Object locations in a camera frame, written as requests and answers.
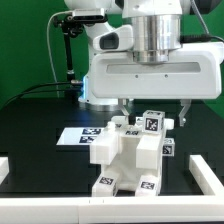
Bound white U-shaped fixture wall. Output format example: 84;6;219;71
0;155;224;224

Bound white camera cable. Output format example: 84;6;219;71
46;10;74;98

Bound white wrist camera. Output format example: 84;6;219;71
93;25;134;52

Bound white tag sheet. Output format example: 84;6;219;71
57;127;102;145

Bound black camera stand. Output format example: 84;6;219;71
53;14;109;101

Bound black cables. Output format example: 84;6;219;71
1;79;84;109

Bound white chair back frame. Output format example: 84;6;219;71
90;116;174;170

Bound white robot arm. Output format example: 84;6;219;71
64;0;224;123

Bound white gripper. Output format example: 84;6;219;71
90;42;224;127

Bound grey camera on stand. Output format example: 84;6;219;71
72;8;105;22

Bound white chair seat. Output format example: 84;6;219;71
112;133;165;191

